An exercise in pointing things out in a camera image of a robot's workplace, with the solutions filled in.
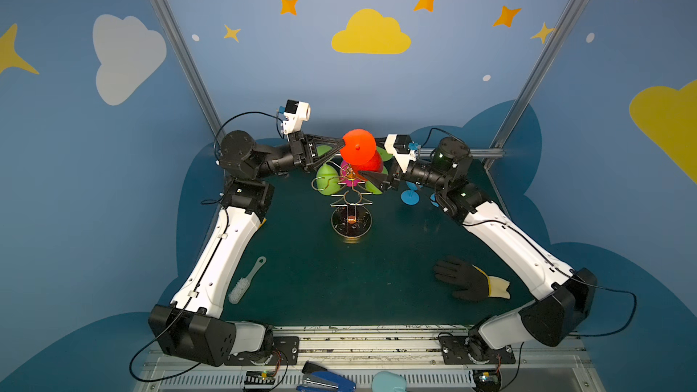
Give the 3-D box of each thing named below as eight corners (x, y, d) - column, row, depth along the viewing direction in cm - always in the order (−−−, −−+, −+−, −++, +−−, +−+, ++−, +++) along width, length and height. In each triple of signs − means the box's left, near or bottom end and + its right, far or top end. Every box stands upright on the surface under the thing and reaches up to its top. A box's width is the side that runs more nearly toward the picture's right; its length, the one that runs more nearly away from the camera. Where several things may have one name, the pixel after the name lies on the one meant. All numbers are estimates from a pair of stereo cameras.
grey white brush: (227, 301, 85) (224, 298, 83) (258, 256, 95) (256, 253, 93) (236, 305, 84) (234, 303, 82) (266, 260, 94) (265, 257, 92)
